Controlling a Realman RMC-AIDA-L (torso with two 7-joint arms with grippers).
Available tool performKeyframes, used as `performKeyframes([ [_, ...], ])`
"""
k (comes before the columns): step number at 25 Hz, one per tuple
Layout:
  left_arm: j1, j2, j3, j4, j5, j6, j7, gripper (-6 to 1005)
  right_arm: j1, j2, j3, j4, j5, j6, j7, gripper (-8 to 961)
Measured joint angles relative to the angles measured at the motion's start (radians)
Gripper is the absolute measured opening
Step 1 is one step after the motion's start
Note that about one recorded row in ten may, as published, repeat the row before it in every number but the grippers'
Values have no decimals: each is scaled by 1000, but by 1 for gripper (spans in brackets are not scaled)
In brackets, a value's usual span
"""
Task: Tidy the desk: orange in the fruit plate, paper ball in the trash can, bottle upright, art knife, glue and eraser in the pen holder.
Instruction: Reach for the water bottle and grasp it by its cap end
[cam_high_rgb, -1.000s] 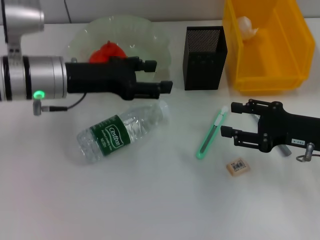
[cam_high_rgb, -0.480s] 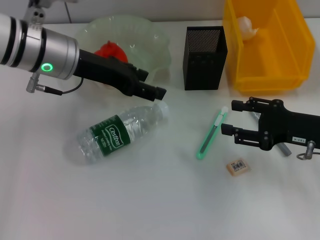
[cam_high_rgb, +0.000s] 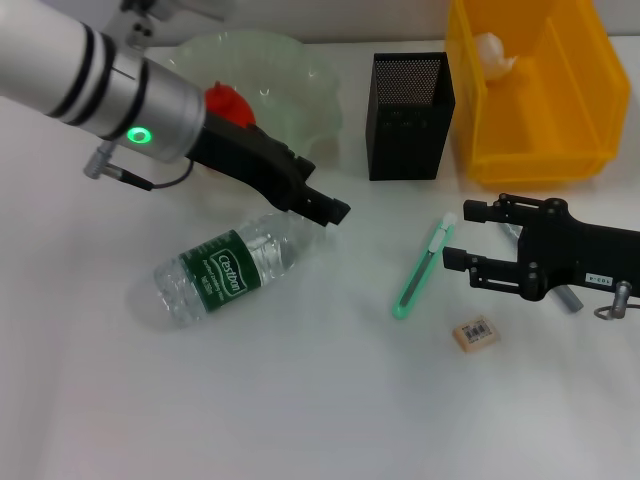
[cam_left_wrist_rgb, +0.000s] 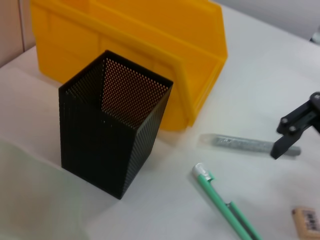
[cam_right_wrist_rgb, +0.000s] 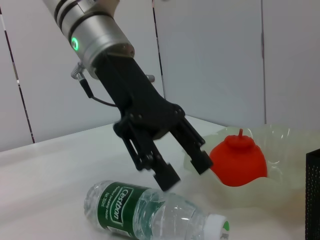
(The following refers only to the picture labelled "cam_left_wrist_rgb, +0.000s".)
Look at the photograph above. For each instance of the grey glitter marker pen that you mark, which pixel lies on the grey glitter marker pen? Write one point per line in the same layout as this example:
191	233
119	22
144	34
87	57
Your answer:
237	143

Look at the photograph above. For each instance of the yellow plastic storage bin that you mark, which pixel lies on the yellow plastic storage bin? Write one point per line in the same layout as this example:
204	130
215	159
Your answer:
140	37

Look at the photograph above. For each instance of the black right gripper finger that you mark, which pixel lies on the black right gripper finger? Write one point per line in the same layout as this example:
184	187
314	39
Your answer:
282	147

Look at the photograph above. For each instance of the black mesh pen holder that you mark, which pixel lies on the black mesh pen holder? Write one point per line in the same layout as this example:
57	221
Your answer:
95	150

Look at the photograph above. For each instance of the beige eraser with barcode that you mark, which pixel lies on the beige eraser with barcode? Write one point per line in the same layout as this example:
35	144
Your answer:
308	221

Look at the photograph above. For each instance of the green utility knife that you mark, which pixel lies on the green utility knife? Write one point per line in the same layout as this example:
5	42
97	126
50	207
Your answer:
217	197

